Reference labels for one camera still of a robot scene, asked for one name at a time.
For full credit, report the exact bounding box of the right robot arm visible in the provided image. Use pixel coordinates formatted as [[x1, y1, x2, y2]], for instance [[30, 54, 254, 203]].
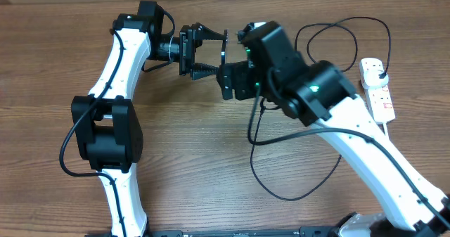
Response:
[[217, 21, 449, 236]]

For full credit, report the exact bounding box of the white charger plug adapter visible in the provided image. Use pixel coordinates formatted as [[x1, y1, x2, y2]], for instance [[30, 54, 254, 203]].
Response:
[[361, 70, 389, 89]]

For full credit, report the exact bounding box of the Samsung Galaxy smartphone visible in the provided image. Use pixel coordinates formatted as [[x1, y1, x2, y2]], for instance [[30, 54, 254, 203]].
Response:
[[221, 29, 229, 65]]

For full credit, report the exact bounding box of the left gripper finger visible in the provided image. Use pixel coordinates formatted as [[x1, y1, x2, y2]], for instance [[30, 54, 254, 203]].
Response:
[[191, 63, 219, 80], [195, 23, 226, 48]]

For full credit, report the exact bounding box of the white power strip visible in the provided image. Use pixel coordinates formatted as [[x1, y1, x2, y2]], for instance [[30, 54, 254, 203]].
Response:
[[359, 58, 396, 124]]

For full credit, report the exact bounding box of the black USB charging cable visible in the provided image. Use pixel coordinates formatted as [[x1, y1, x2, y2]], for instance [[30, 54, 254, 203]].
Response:
[[250, 16, 392, 202]]

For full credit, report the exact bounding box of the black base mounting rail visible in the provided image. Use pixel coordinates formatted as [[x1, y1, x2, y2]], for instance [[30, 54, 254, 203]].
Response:
[[84, 225, 345, 237]]

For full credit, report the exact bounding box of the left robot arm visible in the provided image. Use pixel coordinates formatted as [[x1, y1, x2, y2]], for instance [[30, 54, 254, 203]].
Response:
[[68, 1, 228, 236]]

